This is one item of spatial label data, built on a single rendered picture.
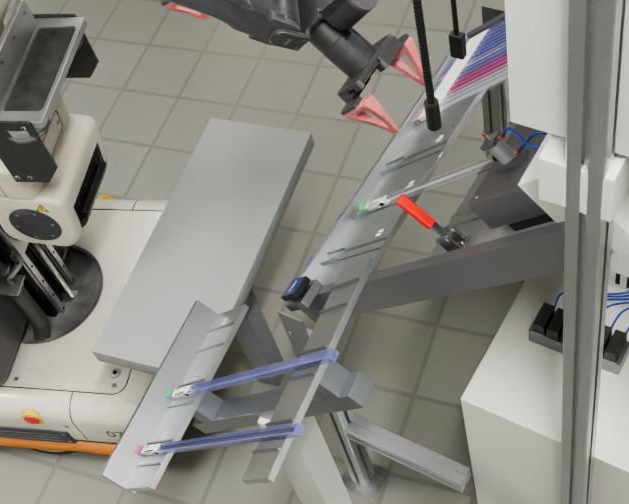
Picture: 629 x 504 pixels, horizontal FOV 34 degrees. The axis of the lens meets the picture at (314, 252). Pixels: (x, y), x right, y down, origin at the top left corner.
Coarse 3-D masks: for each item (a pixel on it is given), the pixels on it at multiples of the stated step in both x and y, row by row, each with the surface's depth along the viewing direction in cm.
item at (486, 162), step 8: (480, 160) 152; (488, 160) 149; (464, 168) 154; (472, 168) 152; (480, 168) 151; (440, 176) 160; (448, 176) 158; (456, 176) 156; (464, 176) 155; (416, 184) 167; (424, 184) 164; (432, 184) 162; (440, 184) 161; (400, 192) 170; (408, 192) 168; (416, 192) 166; (384, 200) 174; (392, 200) 172
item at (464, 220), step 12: (480, 180) 150; (468, 192) 150; (456, 216) 147; (468, 216) 144; (444, 228) 148; (456, 228) 145; (468, 228) 141; (480, 228) 138; (504, 228) 132; (528, 228) 127; (480, 240) 135; (432, 252) 145; (444, 252) 142
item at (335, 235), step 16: (448, 64) 200; (432, 80) 198; (416, 112) 195; (400, 128) 193; (400, 144) 192; (384, 160) 190; (368, 176) 187; (368, 192) 187; (352, 208) 185; (336, 224) 183; (336, 240) 182; (320, 256) 180; (304, 272) 178
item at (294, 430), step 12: (240, 432) 136; (252, 432) 133; (264, 432) 130; (276, 432) 127; (288, 432) 124; (300, 432) 124; (168, 444) 155; (180, 444) 151; (192, 444) 147; (204, 444) 144; (216, 444) 141; (228, 444) 139; (144, 456) 164
